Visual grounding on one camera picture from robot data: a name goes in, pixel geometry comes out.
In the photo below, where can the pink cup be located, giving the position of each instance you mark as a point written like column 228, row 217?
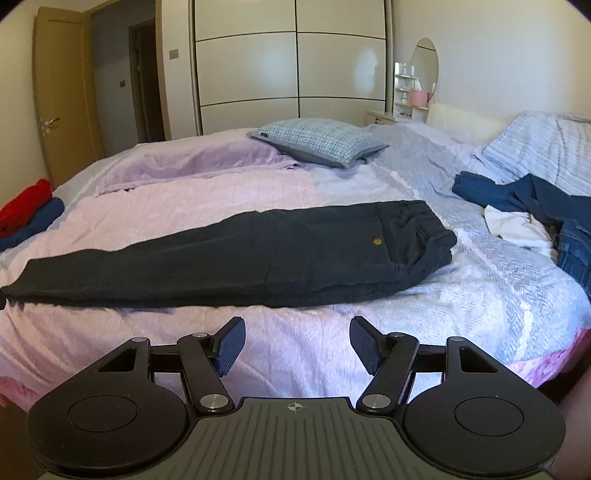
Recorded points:
column 419, row 98

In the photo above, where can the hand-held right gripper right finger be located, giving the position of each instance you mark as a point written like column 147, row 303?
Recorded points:
column 364, row 344

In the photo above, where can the checked small pillow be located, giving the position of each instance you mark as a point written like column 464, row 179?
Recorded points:
column 318, row 136

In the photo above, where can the blue folded garment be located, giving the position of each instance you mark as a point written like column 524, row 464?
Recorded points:
column 37, row 224

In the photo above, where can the white bed headboard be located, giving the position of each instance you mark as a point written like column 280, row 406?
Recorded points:
column 461, row 122

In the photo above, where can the large striped pillow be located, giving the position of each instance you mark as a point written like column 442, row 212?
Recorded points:
column 545, row 143

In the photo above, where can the cream wardrobe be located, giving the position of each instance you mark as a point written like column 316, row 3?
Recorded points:
column 277, row 69

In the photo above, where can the black pants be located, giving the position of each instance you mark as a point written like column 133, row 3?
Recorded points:
column 277, row 249

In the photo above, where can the purple blanket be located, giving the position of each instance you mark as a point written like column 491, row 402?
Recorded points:
column 194, row 159

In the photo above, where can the wooden door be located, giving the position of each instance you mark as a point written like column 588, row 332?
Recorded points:
column 64, row 92

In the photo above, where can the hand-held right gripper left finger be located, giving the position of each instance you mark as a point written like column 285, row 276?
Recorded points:
column 231, row 344

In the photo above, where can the cream nightstand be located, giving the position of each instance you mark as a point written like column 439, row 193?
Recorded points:
column 381, row 117

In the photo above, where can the oval vanity mirror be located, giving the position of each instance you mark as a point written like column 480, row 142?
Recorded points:
column 425, row 64

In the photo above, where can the red folded garment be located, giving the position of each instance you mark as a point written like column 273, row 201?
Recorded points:
column 23, row 203

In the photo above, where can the dark navy garment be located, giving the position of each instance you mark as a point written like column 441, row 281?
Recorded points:
column 554, row 198

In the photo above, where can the white vanity shelf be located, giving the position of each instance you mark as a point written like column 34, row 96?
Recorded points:
column 402, row 83

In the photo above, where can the blue denim jeans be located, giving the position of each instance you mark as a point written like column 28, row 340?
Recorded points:
column 577, row 254

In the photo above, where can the white garment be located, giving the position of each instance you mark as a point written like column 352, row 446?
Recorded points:
column 512, row 226

